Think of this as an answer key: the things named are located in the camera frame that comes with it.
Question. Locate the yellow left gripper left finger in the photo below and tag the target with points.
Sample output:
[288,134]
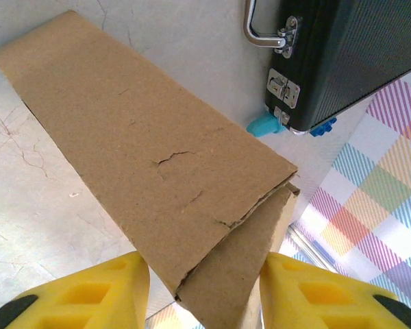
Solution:
[89,301]

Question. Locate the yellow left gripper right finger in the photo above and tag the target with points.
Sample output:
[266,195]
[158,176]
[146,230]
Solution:
[329,301]

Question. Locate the black case with metal latches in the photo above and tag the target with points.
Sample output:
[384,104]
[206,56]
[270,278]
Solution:
[346,51]

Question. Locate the small blue plastic block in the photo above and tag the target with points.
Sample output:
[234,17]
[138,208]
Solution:
[323,128]

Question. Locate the brown cardboard paper box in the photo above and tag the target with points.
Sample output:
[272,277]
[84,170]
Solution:
[123,137]

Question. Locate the cyan plastic tool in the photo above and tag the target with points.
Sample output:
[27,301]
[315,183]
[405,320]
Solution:
[262,124]

